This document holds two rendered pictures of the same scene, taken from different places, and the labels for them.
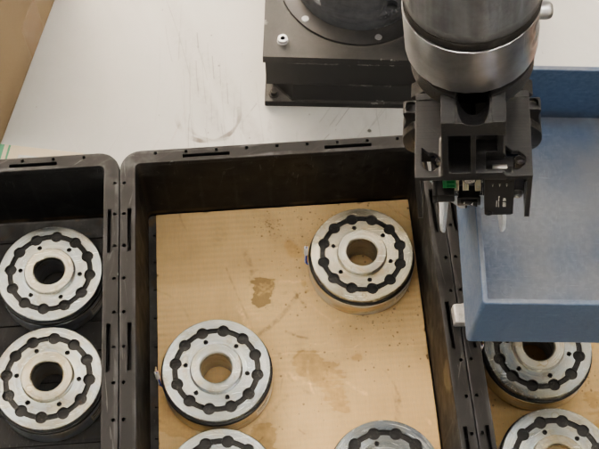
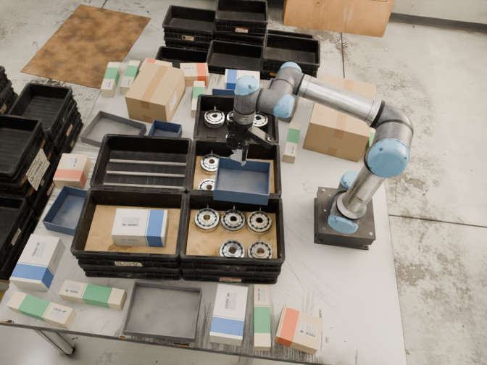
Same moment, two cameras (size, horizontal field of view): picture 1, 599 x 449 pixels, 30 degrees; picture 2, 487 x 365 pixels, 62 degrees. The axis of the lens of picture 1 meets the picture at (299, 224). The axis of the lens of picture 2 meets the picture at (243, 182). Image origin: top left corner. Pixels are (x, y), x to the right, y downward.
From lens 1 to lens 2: 1.27 m
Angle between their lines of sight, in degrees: 45
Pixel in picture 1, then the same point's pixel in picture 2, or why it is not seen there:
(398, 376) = not seen: hidden behind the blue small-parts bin
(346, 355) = not seen: hidden behind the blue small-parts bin
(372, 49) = (321, 208)
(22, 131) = (306, 152)
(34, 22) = (333, 151)
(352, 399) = not seen: hidden behind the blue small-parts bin
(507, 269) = (232, 175)
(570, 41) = (338, 274)
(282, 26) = (327, 190)
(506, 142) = (233, 135)
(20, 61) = (322, 149)
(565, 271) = (230, 185)
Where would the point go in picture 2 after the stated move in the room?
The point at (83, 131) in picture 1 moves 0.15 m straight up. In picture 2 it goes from (306, 163) to (311, 143)
